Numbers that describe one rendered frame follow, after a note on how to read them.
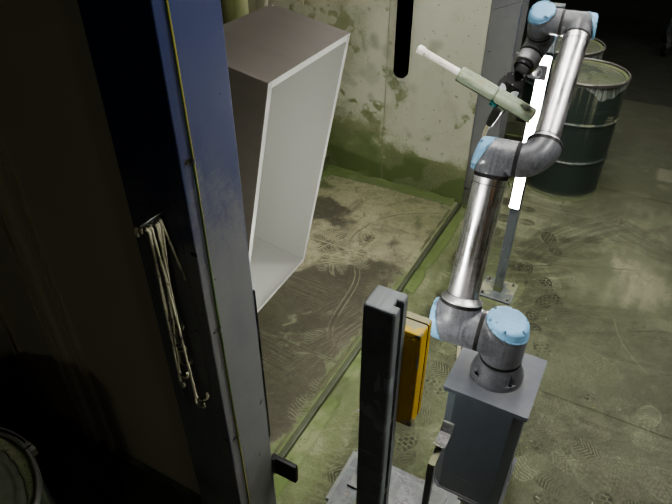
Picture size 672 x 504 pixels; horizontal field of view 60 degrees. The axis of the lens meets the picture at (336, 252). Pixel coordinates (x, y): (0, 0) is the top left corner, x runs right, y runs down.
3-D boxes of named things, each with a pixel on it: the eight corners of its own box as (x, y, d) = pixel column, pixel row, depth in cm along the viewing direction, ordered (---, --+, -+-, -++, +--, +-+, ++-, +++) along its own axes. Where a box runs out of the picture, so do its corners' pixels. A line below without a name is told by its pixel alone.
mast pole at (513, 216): (492, 291, 351) (552, 4, 254) (494, 286, 355) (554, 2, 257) (500, 294, 349) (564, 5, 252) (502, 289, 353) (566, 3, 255)
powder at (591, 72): (545, 58, 434) (545, 57, 433) (622, 64, 424) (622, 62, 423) (548, 84, 392) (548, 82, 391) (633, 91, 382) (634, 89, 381)
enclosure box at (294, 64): (174, 299, 266) (175, 44, 187) (247, 232, 309) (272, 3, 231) (239, 333, 258) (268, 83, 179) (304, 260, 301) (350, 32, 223)
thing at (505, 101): (519, 134, 227) (540, 106, 205) (513, 143, 226) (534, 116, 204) (413, 71, 232) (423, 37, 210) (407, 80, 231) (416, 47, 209)
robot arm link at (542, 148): (553, 174, 180) (603, 3, 199) (513, 165, 184) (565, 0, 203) (550, 191, 191) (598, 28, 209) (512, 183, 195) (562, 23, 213)
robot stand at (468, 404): (516, 460, 258) (547, 360, 220) (497, 518, 237) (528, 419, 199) (450, 432, 270) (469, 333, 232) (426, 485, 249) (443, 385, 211)
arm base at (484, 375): (528, 365, 219) (534, 346, 213) (515, 400, 205) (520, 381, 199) (479, 347, 226) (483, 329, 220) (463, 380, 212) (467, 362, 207)
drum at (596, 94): (520, 160, 487) (543, 54, 434) (593, 168, 476) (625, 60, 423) (521, 195, 441) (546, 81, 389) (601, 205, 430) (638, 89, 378)
